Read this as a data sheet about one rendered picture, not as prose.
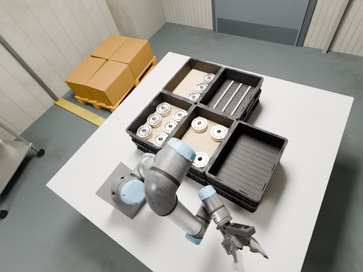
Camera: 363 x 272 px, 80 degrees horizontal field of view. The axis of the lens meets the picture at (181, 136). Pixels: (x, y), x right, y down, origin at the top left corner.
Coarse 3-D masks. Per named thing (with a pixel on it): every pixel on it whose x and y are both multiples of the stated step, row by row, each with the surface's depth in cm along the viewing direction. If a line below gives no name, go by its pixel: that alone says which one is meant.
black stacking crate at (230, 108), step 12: (228, 72) 158; (216, 84) 155; (228, 84) 161; (252, 84) 154; (204, 96) 146; (216, 96) 157; (228, 96) 154; (240, 96) 153; (216, 108) 150; (228, 108) 148; (240, 108) 146; (240, 120) 141
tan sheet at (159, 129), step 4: (172, 108) 157; (176, 108) 156; (180, 108) 155; (156, 112) 157; (172, 112) 155; (168, 116) 154; (172, 116) 153; (164, 120) 152; (168, 120) 151; (148, 124) 152; (152, 128) 150; (156, 128) 149; (160, 128) 148; (156, 132) 147; (160, 132) 147; (164, 132) 146; (152, 136) 146; (148, 140) 145; (152, 140) 144; (160, 140) 143
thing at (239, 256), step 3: (237, 252) 80; (237, 255) 79; (240, 255) 79; (237, 258) 78; (240, 258) 79; (237, 261) 77; (240, 261) 78; (231, 264) 81; (234, 264) 80; (237, 264) 77; (240, 264) 77; (231, 267) 81; (234, 267) 79; (237, 267) 77; (240, 267) 76; (243, 267) 77; (237, 270) 78; (240, 270) 76; (243, 270) 76
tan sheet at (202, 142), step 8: (208, 120) 145; (208, 128) 142; (184, 136) 142; (192, 136) 140; (200, 136) 139; (208, 136) 138; (192, 144) 137; (200, 144) 136; (208, 144) 135; (216, 144) 134; (208, 152) 132; (200, 160) 130
